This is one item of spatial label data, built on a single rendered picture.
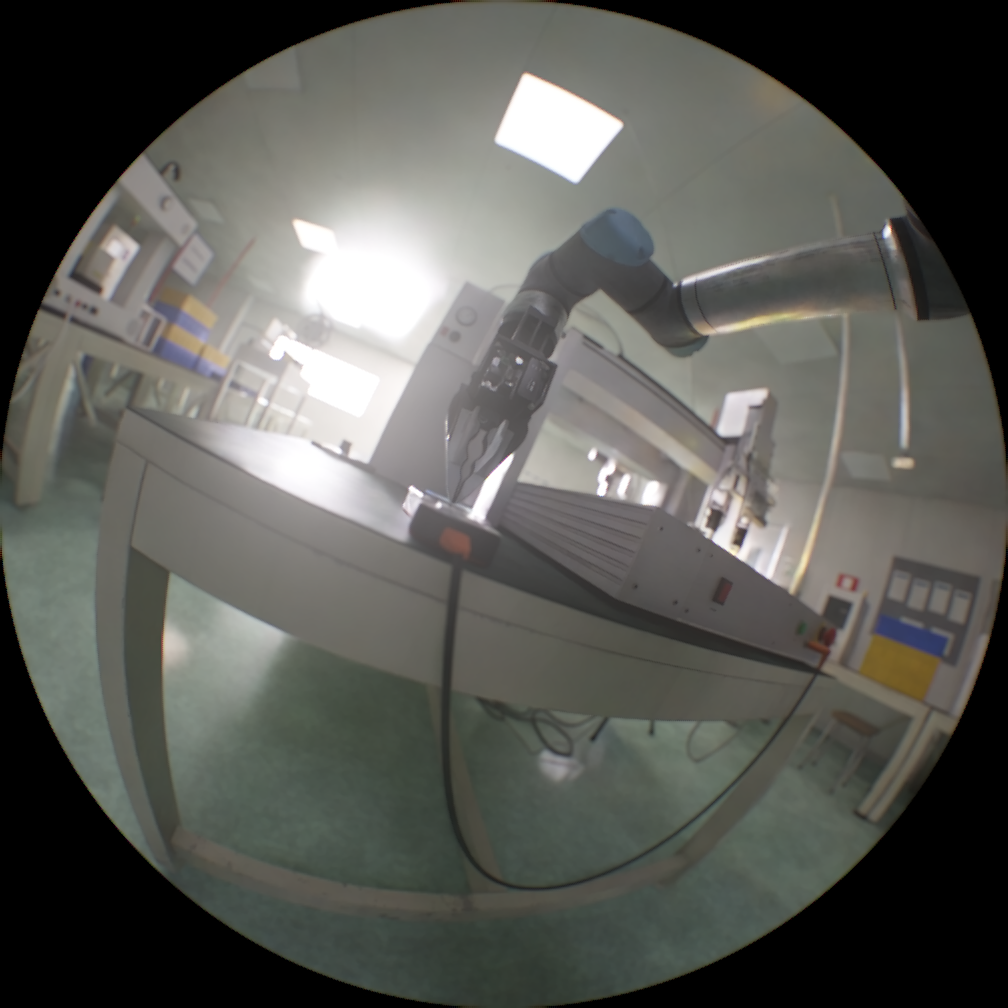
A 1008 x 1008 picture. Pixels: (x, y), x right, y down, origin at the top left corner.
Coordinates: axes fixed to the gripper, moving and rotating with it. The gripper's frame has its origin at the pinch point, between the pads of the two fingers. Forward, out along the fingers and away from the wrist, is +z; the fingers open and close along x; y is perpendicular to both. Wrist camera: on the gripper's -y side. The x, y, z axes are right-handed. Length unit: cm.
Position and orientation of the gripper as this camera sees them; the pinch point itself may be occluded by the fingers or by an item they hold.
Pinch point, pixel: (457, 490)
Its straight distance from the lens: 36.2
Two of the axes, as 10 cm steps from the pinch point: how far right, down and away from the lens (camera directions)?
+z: -3.4, 9.0, -2.6
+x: 8.9, 4.0, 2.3
